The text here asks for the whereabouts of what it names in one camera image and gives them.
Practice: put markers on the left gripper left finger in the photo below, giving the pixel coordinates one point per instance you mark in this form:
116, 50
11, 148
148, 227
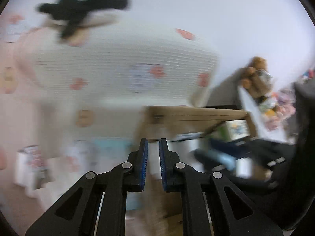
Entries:
96, 203

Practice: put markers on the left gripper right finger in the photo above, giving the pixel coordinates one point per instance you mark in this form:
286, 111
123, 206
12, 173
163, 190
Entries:
211, 203

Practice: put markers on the pink white spout pouch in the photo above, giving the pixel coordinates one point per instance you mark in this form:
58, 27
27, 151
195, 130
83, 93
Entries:
30, 171

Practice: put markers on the green white small box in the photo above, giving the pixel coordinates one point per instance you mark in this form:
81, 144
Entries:
233, 130

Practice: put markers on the blue white wipes pack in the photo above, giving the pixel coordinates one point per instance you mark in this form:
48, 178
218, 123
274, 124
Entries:
113, 148

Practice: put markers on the brown teddy bear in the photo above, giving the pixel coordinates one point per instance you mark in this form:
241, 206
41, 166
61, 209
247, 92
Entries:
256, 79

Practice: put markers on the pink cream cartoon blanket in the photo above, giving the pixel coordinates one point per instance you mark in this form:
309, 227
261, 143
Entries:
60, 95

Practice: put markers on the brown cardboard box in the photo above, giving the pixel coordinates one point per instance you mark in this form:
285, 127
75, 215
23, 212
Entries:
167, 122

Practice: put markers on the black white orca plush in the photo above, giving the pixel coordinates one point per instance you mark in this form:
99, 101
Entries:
73, 13

